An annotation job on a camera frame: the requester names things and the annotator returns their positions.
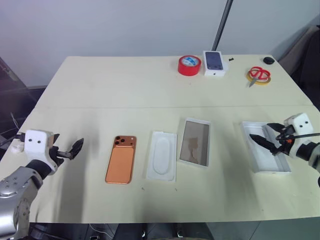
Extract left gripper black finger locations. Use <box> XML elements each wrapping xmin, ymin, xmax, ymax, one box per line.
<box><xmin>50</xmin><ymin>133</ymin><xmax>61</xmax><ymax>151</ymax></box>
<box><xmin>68</xmin><ymin>137</ymin><xmax>85</xmax><ymax>160</ymax></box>

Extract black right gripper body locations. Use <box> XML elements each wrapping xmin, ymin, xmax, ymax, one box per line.
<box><xmin>274</xmin><ymin>124</ymin><xmax>296</xmax><ymax>156</ymax></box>

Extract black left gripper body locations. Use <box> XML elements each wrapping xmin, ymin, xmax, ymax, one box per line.
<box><xmin>49</xmin><ymin>148</ymin><xmax>72</xmax><ymax>168</ymax></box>

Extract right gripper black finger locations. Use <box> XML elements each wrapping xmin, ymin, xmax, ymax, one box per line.
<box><xmin>265</xmin><ymin>122</ymin><xmax>285</xmax><ymax>132</ymax></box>
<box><xmin>249</xmin><ymin>134</ymin><xmax>279</xmax><ymax>157</ymax></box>

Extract orange smartphone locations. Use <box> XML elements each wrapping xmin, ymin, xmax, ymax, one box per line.
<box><xmin>104</xmin><ymin>135</ymin><xmax>138</xmax><ymax>185</ymax></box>

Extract white moulded insert tray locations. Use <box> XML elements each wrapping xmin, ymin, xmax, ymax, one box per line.
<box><xmin>146</xmin><ymin>130</ymin><xmax>178</xmax><ymax>183</ymax></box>

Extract white box blue phone print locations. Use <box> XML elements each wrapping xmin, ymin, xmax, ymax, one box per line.
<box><xmin>202</xmin><ymin>50</ymin><xmax>230</xmax><ymax>78</ymax></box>

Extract yellow tape roll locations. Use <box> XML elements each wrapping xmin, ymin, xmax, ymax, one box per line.
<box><xmin>244</xmin><ymin>69</ymin><xmax>273</xmax><ymax>87</ymax></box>

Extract grey brown fabric seat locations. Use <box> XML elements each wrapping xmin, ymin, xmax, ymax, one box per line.
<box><xmin>277</xmin><ymin>24</ymin><xmax>320</xmax><ymax>112</ymax></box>

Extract red tape roll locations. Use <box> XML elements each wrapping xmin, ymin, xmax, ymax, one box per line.
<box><xmin>177</xmin><ymin>55</ymin><xmax>202</xmax><ymax>76</ymax></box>

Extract dark rounded shape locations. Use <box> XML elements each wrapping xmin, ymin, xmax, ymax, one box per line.
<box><xmin>117</xmin><ymin>221</ymin><xmax>208</xmax><ymax>240</ymax></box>

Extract black slanted pole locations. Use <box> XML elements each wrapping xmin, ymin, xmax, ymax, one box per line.
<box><xmin>211</xmin><ymin>0</ymin><xmax>235</xmax><ymax>52</ymax></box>

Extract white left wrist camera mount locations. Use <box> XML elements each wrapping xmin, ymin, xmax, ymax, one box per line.
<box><xmin>10</xmin><ymin>128</ymin><xmax>61</xmax><ymax>176</ymax></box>

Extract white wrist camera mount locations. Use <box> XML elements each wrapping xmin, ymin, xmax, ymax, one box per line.
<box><xmin>10</xmin><ymin>128</ymin><xmax>61</xmax><ymax>176</ymax></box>
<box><xmin>283</xmin><ymin>112</ymin><xmax>315</xmax><ymax>158</ymax></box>

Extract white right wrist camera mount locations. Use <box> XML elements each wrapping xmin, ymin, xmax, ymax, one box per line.
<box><xmin>283</xmin><ymin>112</ymin><xmax>315</xmax><ymax>158</ymax></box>

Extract red handled scissors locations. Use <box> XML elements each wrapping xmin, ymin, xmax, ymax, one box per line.
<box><xmin>248</xmin><ymin>66</ymin><xmax>272</xmax><ymax>88</ymax></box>

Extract dark equipment frame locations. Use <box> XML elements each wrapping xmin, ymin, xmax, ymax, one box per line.
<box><xmin>0</xmin><ymin>56</ymin><xmax>47</xmax><ymax>151</ymax></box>

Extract thin white cable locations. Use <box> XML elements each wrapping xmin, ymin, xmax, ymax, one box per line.
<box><xmin>89</xmin><ymin>223</ymin><xmax>112</xmax><ymax>236</ymax></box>

